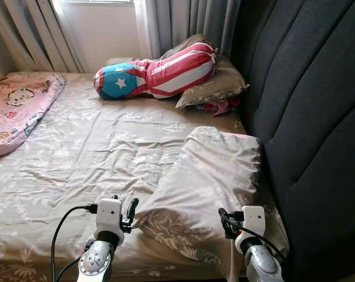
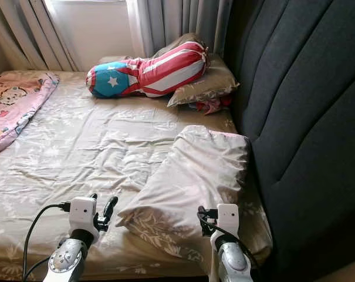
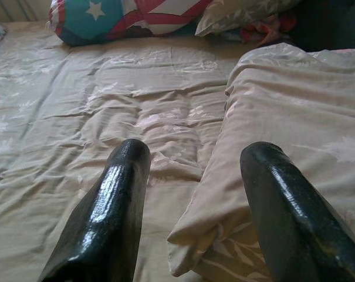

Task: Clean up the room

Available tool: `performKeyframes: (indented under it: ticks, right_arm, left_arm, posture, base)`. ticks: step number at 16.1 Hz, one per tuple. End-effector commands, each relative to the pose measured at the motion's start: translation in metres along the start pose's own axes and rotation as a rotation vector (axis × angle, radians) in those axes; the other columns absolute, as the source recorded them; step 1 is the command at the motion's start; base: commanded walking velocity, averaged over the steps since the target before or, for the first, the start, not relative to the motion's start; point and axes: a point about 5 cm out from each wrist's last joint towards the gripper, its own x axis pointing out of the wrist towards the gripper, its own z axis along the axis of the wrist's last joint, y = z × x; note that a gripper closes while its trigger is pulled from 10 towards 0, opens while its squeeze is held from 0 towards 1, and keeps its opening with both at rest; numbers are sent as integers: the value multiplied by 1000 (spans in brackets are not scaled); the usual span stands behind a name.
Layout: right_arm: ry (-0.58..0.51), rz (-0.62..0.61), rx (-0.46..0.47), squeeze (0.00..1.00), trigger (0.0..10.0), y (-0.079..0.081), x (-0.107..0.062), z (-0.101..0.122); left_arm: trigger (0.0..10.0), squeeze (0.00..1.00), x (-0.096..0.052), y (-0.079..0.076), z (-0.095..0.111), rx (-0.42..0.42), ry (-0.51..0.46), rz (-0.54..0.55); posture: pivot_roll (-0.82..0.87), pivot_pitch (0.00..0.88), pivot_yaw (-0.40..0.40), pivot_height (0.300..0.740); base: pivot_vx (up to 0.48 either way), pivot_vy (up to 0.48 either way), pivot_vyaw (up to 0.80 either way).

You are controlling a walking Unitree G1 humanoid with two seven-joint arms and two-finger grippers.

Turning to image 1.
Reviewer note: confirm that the star and stripes bolster pillow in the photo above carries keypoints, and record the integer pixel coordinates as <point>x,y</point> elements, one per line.
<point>165,70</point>

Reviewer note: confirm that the red pink crumpled cloth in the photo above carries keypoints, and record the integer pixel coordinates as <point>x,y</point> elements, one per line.
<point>221,106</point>

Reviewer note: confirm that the grey pleated curtain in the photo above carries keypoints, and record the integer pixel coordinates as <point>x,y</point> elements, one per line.
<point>189,20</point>
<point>24,35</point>

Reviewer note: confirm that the dark grey upholstered headboard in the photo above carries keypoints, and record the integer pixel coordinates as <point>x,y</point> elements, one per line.
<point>312,117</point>

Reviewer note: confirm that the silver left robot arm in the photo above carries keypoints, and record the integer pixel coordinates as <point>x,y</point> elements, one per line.
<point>95,261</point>

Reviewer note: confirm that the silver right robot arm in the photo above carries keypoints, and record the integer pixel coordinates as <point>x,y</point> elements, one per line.
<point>262,264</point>

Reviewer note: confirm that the brown floral pillow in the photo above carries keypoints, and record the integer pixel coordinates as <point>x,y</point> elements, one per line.
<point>218,85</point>

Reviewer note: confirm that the large grey floral pillow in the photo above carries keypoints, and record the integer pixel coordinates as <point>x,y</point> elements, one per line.
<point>206,182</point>

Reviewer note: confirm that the pink cartoon bear quilt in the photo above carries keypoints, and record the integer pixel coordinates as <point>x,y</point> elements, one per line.
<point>19,106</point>

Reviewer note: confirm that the white sheer curtain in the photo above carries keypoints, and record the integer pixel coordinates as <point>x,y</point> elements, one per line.
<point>145,29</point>

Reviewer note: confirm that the bright window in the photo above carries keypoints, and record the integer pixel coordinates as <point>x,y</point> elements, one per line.
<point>95,2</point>

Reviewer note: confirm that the bed with grey floral sheet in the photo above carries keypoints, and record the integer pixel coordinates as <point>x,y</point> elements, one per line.
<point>95,153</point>

